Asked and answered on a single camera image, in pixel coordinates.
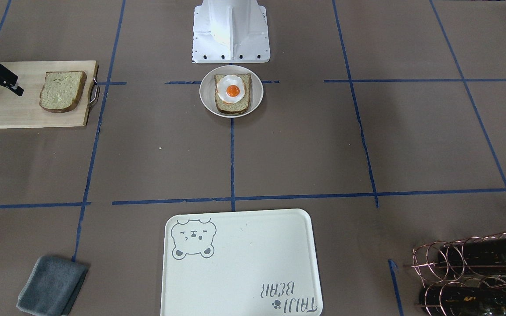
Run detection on cream bear print tray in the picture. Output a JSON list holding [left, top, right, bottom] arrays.
[[160, 208, 324, 316]]

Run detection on wooden cutting board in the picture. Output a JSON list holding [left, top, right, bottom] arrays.
[[0, 60, 98, 129]]

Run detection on copper wire bottle rack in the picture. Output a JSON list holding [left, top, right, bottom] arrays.
[[408, 232, 506, 316]]

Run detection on grey folded cloth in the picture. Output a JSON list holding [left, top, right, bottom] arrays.
[[16, 255, 89, 316]]

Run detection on dark green wine bottle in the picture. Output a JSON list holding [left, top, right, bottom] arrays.
[[437, 238, 506, 276]]

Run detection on bread slice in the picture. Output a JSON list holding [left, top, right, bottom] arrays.
[[39, 71, 87, 113], [213, 74, 252, 114]]

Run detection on fried egg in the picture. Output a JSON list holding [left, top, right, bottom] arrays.
[[215, 75, 245, 104]]

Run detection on white round plate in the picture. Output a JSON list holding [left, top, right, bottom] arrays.
[[199, 65, 264, 118]]

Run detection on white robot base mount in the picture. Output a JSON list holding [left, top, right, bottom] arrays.
[[192, 0, 271, 64]]

